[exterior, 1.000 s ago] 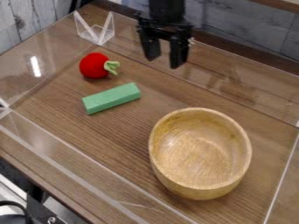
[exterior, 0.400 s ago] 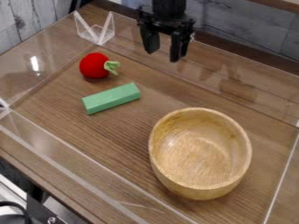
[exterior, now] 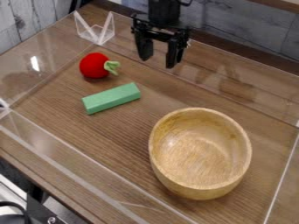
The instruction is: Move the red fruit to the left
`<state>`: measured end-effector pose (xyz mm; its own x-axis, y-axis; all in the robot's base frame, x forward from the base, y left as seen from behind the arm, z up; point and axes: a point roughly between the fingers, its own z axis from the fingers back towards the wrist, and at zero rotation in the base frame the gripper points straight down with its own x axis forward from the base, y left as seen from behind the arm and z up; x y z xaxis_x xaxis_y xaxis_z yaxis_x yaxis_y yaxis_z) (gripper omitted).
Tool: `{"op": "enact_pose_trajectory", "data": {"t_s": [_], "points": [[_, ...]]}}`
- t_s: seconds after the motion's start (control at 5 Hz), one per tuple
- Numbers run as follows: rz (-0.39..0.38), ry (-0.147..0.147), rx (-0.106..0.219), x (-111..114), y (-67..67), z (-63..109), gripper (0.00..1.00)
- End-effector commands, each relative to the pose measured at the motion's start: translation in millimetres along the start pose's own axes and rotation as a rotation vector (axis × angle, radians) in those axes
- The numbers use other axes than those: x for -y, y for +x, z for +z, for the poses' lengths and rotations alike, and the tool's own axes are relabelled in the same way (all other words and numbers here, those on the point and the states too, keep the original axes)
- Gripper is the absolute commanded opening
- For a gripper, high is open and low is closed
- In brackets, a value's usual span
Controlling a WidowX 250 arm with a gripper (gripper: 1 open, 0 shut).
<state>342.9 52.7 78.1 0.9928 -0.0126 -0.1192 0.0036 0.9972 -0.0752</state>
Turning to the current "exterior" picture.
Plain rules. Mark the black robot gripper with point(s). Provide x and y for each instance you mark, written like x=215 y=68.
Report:
x=148 y=31

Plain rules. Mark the red plush fruit green leaf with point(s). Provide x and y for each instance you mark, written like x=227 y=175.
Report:
x=96 y=66

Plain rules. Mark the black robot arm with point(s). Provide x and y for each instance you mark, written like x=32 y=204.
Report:
x=164 y=12

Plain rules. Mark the green rectangular block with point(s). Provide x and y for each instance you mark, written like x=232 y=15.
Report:
x=111 y=98

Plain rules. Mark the wooden bowl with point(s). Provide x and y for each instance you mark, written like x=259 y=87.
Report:
x=200 y=153

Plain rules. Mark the clear acrylic tray enclosure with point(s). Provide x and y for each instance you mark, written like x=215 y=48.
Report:
x=88 y=159

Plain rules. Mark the black metal bracket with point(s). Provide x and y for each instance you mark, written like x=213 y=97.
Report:
x=40 y=214

